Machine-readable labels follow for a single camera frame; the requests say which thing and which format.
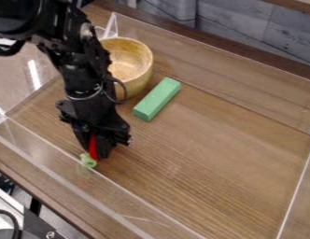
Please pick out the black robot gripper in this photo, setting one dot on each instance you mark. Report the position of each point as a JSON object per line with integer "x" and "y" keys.
{"x": 92, "y": 115}

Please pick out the red plush fruit green leaf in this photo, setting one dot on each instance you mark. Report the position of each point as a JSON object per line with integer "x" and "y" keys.
{"x": 90, "y": 157}

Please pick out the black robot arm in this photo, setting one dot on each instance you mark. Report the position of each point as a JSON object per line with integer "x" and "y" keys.
{"x": 59, "y": 29}

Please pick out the green rectangular block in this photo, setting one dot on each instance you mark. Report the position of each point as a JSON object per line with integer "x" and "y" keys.
{"x": 155, "y": 100}

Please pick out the wooden bowl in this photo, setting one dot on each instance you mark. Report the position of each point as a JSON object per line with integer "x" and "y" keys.
{"x": 131, "y": 64}

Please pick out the clear acrylic tray enclosure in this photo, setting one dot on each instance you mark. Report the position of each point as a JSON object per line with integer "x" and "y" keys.
{"x": 215, "y": 170}

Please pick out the black bracket with bolt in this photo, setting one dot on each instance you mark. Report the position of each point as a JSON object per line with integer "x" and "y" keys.
{"x": 36, "y": 229}

